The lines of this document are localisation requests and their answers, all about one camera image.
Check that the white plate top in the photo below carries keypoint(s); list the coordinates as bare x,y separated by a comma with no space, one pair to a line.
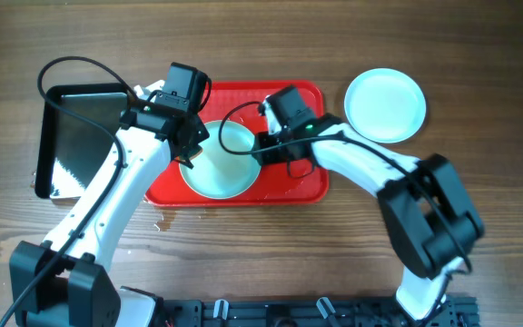
385,105

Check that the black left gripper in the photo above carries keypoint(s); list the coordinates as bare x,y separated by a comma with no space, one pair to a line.
193,142

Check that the white plate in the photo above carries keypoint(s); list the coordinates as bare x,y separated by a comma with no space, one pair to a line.
385,105
217,174

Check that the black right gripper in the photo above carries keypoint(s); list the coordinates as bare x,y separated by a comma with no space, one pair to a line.
267,157

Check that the black water tray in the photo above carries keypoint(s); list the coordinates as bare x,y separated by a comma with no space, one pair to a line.
71,151

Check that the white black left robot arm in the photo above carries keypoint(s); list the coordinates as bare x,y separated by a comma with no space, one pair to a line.
64,281

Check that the black mounting rail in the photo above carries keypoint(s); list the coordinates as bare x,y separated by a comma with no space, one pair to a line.
456,311

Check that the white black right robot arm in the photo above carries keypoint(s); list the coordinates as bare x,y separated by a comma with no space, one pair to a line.
428,214

